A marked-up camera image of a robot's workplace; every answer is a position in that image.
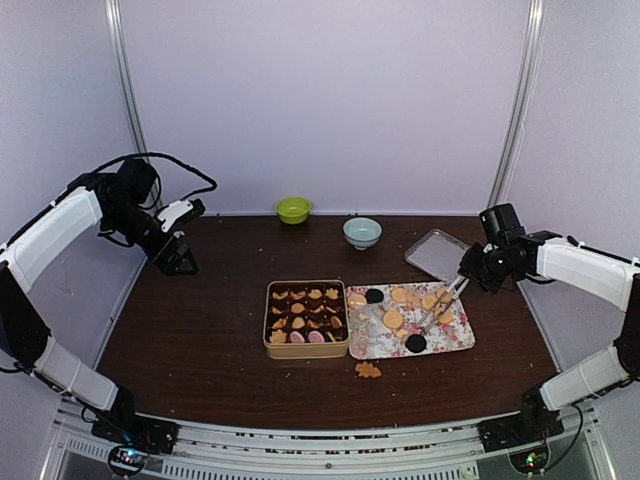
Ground black sandwich cookie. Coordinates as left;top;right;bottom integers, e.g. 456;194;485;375
405;334;427;354

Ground green bowl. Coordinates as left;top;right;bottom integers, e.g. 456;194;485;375
276;197;312;225

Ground gold cookie tin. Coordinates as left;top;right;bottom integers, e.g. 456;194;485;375
262;279;349;360

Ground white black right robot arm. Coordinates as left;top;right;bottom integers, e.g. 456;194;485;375
458;203;639;452

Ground metal serving tongs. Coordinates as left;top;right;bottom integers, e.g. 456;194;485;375
418;276;469;334

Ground aluminium corner post left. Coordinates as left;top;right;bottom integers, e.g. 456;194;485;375
103;0;166;216

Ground light blue striped bowl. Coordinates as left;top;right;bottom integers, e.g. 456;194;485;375
342;217;383;251

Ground brown tree cookie on table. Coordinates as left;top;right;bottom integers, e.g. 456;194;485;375
354;362;382;378

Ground pink round cookie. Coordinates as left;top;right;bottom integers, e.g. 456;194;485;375
289;331;306;343

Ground aluminium front rail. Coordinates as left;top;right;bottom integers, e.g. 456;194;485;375
39;392;619;480

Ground floral cookie tray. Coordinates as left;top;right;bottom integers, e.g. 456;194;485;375
346;281;476;360

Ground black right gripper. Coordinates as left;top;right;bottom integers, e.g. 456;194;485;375
458;241;519;294

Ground aluminium corner post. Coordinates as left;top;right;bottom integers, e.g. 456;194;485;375
487;0;547;208
103;0;166;216

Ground round patterned biscuit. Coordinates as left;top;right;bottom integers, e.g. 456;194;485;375
347;293;367;308

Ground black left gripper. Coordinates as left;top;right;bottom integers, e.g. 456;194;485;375
103;201;198;275

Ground aluminium corner post right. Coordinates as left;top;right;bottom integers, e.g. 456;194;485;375
487;0;547;208

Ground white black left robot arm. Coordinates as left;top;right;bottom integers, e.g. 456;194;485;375
1;152;205;444

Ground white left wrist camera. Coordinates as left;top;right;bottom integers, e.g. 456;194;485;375
156;199;206;232

